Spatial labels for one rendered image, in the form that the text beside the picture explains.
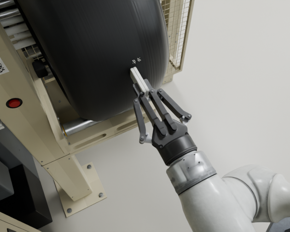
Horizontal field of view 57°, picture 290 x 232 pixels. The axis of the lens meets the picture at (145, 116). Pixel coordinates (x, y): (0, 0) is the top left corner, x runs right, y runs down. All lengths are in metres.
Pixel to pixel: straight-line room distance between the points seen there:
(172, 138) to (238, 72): 1.88
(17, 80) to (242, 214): 0.65
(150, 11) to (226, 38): 2.05
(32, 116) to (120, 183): 0.99
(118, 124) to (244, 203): 0.58
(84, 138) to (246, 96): 1.56
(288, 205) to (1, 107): 0.78
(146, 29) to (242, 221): 0.44
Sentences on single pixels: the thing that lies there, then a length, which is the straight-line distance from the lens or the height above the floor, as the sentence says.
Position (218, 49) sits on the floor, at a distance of 2.54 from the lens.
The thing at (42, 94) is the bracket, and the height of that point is 0.95.
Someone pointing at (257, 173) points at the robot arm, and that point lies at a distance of 0.64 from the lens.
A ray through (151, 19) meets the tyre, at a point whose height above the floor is 1.32.
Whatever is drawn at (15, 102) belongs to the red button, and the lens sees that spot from 0.88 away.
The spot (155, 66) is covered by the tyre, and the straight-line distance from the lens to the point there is 0.69.
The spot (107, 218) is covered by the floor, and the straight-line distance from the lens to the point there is 1.76.
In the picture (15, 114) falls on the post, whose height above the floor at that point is 1.01.
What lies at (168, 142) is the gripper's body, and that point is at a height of 1.22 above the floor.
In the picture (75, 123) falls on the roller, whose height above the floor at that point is 0.92.
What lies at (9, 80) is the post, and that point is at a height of 1.15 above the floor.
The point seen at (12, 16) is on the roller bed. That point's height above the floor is 1.06.
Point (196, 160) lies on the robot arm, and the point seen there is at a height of 1.24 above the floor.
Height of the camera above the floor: 1.72
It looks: 58 degrees down
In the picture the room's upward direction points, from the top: straight up
